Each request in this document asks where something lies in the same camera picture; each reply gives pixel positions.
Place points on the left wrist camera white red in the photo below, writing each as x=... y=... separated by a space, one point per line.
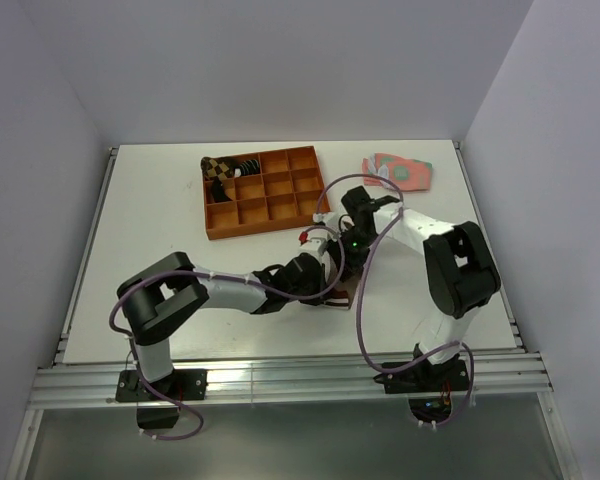
x=314 y=243

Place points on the brown sock striped cuff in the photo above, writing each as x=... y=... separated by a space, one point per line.
x=342 y=295

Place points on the black white striped sock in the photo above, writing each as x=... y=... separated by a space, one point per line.
x=247 y=168

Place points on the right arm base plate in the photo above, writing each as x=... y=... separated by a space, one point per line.
x=425 y=377

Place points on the checkered brown rolled sock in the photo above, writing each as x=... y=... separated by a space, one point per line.
x=217 y=170

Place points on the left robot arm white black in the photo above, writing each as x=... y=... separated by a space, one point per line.
x=159 y=300

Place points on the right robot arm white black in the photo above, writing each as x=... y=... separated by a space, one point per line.
x=461 y=274

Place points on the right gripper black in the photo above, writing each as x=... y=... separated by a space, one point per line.
x=352 y=264

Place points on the aluminium rail frame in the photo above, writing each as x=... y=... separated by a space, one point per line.
x=337 y=378

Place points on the pink green dotted sock pair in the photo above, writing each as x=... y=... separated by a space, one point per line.
x=409 y=175

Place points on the orange compartment tray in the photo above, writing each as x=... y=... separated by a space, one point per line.
x=285 y=195

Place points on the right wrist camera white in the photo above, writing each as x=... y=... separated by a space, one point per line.
x=328 y=219

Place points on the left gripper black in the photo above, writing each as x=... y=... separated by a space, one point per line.
x=320 y=282

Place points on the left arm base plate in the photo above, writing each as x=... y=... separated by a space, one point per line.
x=182 y=385

